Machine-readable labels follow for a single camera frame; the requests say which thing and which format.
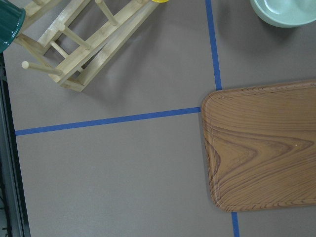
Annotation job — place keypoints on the wooden cutting board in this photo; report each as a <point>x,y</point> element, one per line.
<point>261,146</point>

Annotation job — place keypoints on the wooden mug rack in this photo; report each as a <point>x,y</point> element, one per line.
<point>69,60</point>

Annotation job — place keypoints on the yellow mug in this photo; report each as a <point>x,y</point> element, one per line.
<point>160,1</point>

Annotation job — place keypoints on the light green bowl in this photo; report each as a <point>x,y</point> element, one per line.
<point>285,13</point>

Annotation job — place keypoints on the dark green mug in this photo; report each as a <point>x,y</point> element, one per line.
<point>11,21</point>

